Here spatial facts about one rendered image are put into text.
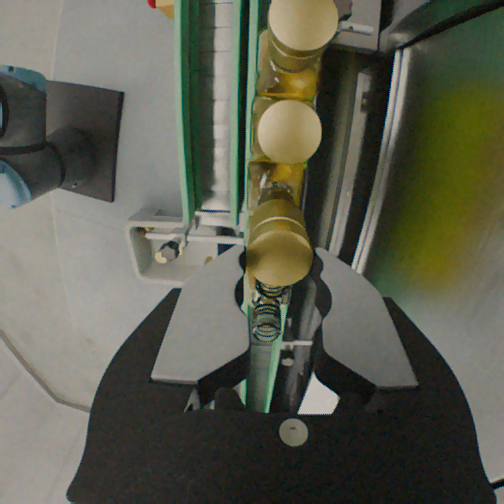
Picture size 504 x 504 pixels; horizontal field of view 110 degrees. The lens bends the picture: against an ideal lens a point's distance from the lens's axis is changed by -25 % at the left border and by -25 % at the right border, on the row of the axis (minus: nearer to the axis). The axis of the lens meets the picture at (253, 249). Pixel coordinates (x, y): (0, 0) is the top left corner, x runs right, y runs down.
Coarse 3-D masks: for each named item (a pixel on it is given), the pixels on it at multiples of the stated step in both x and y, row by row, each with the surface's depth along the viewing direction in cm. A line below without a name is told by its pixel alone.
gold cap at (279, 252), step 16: (272, 208) 13; (288, 208) 13; (256, 224) 13; (272, 224) 11; (288, 224) 11; (304, 224) 13; (256, 240) 11; (272, 240) 11; (288, 240) 11; (304, 240) 11; (256, 256) 12; (272, 256) 12; (288, 256) 11; (304, 256) 11; (256, 272) 12; (272, 272) 12; (288, 272) 12; (304, 272) 12
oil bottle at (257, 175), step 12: (252, 168) 20; (264, 168) 20; (276, 168) 20; (288, 168) 20; (300, 168) 20; (252, 180) 20; (264, 180) 20; (276, 180) 20; (288, 180) 20; (300, 180) 20; (252, 192) 21; (300, 192) 20; (252, 204) 21; (300, 204) 21
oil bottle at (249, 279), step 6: (246, 264) 28; (246, 270) 27; (246, 276) 26; (252, 276) 26; (246, 282) 26; (252, 282) 26; (246, 288) 27; (252, 288) 26; (246, 294) 27; (252, 294) 26; (288, 294) 27; (246, 300) 27; (252, 300) 27; (282, 300) 26; (288, 300) 27; (252, 306) 27; (282, 306) 27
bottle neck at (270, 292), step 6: (258, 282) 19; (258, 288) 19; (264, 288) 20; (270, 288) 20; (276, 288) 20; (282, 288) 19; (288, 288) 19; (264, 294) 19; (270, 294) 20; (276, 294) 19; (282, 294) 19
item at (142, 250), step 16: (128, 224) 51; (144, 224) 51; (160, 224) 50; (176, 224) 50; (128, 240) 53; (144, 240) 59; (160, 240) 61; (144, 256) 60; (192, 256) 63; (144, 272) 60; (160, 272) 61; (176, 272) 61; (192, 272) 62
